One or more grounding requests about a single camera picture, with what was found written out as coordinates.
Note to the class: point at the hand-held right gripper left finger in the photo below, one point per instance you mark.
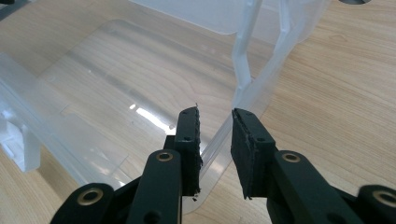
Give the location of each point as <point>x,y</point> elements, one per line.
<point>190,161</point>

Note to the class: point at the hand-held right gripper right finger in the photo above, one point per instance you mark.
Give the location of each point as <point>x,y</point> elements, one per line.
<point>249,165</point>

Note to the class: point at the clear plastic storage box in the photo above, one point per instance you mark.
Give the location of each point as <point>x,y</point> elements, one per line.
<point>109,77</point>

